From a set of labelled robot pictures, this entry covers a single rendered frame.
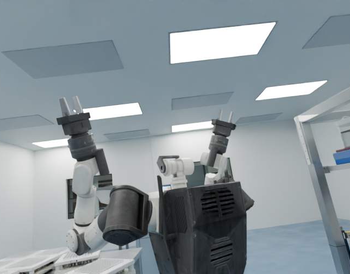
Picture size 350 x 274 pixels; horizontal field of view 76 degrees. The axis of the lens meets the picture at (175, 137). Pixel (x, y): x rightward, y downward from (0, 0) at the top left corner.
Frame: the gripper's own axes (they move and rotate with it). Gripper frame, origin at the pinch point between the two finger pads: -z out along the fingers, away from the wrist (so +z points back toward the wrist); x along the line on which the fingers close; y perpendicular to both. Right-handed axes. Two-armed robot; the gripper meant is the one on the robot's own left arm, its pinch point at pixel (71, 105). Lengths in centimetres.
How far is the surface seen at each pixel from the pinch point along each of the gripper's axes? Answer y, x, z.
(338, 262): 81, 88, 120
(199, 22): -9, 186, -66
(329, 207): 80, 100, 91
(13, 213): -540, 186, 192
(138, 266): -45, 53, 120
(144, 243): -150, 175, 206
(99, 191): -277, 227, 148
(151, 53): -78, 193, -53
